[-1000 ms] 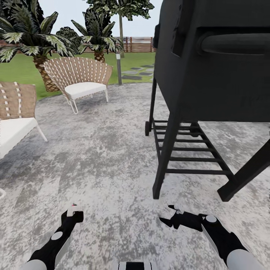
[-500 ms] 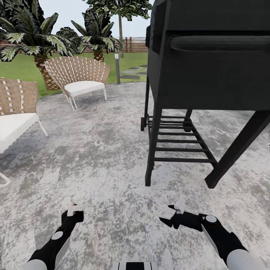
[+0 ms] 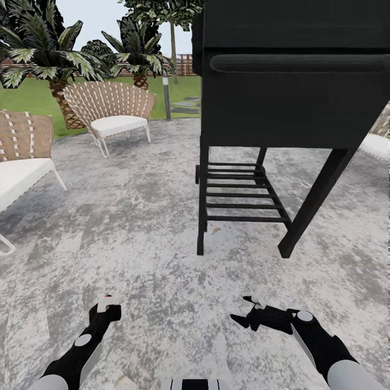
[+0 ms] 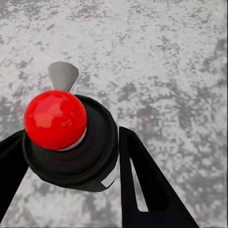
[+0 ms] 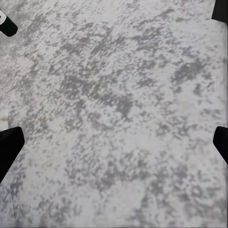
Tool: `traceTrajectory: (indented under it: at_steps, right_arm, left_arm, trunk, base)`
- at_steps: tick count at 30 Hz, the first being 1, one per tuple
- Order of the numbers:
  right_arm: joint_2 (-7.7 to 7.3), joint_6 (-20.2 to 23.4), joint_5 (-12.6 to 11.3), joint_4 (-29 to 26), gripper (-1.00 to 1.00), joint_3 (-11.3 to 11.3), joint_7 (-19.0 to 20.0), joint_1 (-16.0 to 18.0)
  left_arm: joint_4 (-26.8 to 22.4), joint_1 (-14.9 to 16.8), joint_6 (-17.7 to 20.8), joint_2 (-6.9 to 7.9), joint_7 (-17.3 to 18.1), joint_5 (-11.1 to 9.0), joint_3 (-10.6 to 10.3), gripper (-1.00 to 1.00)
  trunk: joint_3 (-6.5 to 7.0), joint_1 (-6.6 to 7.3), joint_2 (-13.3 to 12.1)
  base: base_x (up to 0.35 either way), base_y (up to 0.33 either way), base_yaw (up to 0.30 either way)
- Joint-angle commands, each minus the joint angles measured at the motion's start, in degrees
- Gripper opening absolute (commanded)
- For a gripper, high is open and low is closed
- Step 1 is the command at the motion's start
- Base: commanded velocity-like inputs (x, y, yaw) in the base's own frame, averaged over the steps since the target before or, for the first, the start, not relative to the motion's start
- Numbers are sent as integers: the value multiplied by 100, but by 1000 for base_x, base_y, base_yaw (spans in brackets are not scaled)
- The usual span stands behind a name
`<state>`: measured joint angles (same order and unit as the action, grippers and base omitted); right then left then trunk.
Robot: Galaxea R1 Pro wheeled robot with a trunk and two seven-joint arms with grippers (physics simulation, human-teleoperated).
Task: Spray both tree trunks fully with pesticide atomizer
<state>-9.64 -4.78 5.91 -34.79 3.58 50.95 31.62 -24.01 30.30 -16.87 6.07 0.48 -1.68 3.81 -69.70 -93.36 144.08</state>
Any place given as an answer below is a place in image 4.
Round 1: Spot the pesticide atomizer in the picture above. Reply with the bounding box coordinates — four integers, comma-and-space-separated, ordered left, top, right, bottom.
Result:
22, 61, 120, 192

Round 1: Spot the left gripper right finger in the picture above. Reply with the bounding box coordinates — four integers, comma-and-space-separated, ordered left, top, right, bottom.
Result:
118, 126, 199, 228

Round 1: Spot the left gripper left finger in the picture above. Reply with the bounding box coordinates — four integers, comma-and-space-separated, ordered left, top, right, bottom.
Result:
0, 130, 29, 222

